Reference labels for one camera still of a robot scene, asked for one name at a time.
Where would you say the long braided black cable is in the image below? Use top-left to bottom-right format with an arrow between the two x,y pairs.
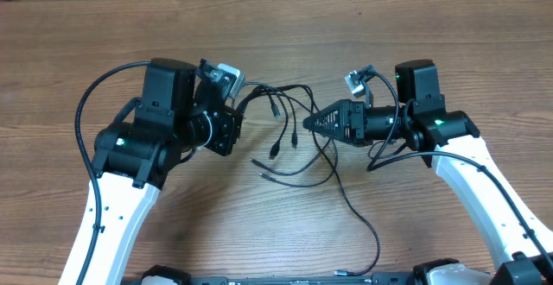
302,85 -> 382,277

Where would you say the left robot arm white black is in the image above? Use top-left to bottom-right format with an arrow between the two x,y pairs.
60,58 -> 245,284

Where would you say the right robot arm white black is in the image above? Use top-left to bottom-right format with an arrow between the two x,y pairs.
303,59 -> 552,284

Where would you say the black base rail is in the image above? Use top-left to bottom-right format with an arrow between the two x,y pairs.
120,257 -> 553,285

